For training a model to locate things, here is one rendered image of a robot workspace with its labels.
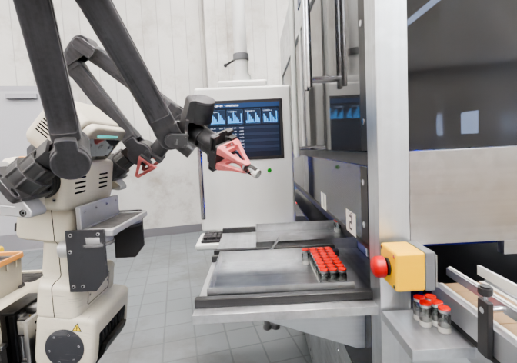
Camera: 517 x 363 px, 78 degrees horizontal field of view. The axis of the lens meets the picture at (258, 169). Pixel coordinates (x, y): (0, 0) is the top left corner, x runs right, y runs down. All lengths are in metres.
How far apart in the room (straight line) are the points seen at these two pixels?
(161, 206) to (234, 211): 3.28
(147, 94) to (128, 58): 0.08
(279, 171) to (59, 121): 1.15
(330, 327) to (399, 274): 0.29
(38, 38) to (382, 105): 0.65
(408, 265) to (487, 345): 0.15
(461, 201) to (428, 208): 0.07
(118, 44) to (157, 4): 4.59
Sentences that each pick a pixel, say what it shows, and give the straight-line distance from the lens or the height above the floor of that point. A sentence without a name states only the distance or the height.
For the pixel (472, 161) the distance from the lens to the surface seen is 0.79.
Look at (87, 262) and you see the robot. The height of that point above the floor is 0.96.
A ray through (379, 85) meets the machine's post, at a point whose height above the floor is 1.34.
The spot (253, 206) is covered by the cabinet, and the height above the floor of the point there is 0.92.
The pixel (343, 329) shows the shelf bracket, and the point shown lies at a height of 0.78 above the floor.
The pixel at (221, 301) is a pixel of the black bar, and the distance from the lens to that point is 0.77.
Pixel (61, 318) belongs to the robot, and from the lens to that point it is 1.07.
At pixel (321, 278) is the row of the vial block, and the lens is 0.83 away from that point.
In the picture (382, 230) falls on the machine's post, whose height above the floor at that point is 1.05.
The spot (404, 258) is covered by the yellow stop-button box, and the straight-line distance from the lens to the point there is 0.65.
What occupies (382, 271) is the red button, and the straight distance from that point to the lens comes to 0.66.
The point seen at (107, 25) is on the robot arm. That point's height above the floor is 1.47.
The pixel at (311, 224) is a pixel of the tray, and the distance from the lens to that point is 1.37.
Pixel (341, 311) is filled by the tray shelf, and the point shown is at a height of 0.87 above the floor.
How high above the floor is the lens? 1.23
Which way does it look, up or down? 4 degrees down
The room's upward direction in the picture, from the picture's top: 3 degrees counter-clockwise
